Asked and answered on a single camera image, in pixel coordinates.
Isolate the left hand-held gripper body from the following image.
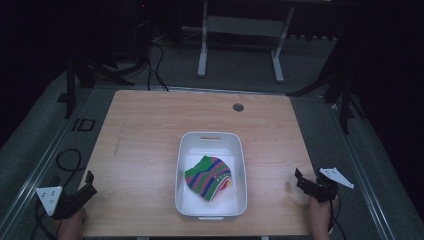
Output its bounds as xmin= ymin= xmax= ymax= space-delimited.
xmin=35 ymin=185 xmax=87 ymax=221

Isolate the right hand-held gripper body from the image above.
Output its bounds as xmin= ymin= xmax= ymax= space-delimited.
xmin=308 ymin=167 xmax=355 ymax=204

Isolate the person's right hand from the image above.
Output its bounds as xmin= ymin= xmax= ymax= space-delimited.
xmin=307 ymin=194 xmax=341 ymax=234

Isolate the person's left hand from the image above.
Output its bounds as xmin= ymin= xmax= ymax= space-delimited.
xmin=57 ymin=207 xmax=88 ymax=240

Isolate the orange yellow striped sock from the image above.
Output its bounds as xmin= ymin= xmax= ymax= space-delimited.
xmin=213 ymin=176 xmax=233 ymax=198

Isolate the black stand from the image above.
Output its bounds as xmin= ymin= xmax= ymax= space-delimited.
xmin=287 ymin=66 xmax=367 ymax=136
xmin=56 ymin=56 xmax=136 ymax=120

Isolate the green pink blue striped sock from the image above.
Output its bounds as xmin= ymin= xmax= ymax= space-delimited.
xmin=184 ymin=155 xmax=232 ymax=202

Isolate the white plastic basin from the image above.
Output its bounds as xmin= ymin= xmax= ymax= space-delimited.
xmin=174 ymin=131 xmax=248 ymax=221

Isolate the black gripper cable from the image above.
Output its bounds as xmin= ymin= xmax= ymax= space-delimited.
xmin=327 ymin=198 xmax=348 ymax=240
xmin=30 ymin=198 xmax=58 ymax=240

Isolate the black floor cable loop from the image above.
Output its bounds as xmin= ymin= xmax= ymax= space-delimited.
xmin=54 ymin=148 xmax=87 ymax=188

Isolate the white metal stand frame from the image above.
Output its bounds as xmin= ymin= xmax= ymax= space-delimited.
xmin=197 ymin=0 xmax=296 ymax=84

